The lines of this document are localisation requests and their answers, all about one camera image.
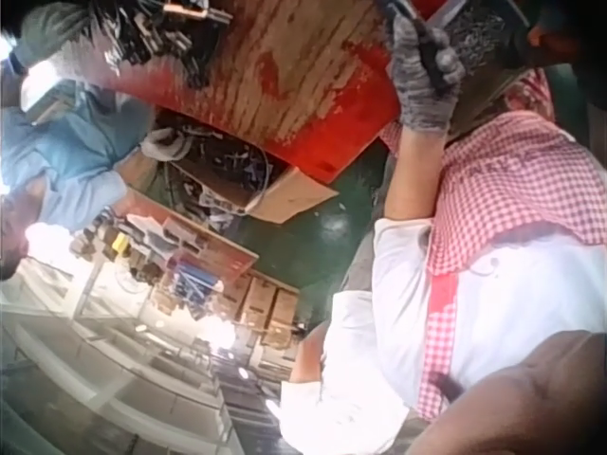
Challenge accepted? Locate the black hand tool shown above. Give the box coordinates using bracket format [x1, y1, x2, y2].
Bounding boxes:
[377, 0, 451, 94]

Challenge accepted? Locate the cluttered red work table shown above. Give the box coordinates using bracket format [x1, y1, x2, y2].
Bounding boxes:
[70, 189, 260, 309]

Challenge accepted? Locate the stack of cardboard cartons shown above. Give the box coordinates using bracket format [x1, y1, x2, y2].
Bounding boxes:
[222, 269, 301, 352]

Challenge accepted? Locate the tray of metal parts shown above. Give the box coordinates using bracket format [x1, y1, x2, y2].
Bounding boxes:
[416, 0, 535, 143]

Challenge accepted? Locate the pile of black parts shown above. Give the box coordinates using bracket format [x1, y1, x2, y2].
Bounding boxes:
[89, 0, 233, 91]

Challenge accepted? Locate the white shelving rack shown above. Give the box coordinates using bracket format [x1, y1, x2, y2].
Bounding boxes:
[0, 264, 248, 455]

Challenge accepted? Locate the person's left hand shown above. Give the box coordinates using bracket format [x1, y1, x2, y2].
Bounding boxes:
[386, 9, 469, 135]

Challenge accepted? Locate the cardboard box of parts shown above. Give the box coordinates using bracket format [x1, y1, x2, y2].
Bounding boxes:
[158, 113, 340, 225]

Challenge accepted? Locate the white cable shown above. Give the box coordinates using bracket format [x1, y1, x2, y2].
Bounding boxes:
[236, 141, 282, 218]

